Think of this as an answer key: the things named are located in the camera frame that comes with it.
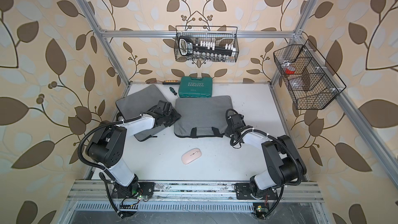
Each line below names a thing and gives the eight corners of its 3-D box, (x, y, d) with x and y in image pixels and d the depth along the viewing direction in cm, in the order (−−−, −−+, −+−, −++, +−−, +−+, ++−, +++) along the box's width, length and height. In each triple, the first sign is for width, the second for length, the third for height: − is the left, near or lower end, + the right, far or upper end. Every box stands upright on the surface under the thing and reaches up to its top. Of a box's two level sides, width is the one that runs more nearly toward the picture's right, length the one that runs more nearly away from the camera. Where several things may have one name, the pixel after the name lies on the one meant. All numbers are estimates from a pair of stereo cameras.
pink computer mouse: (184, 166, 84) (184, 165, 82) (180, 157, 87) (179, 156, 85) (202, 155, 88) (202, 154, 86) (197, 146, 91) (197, 145, 89)
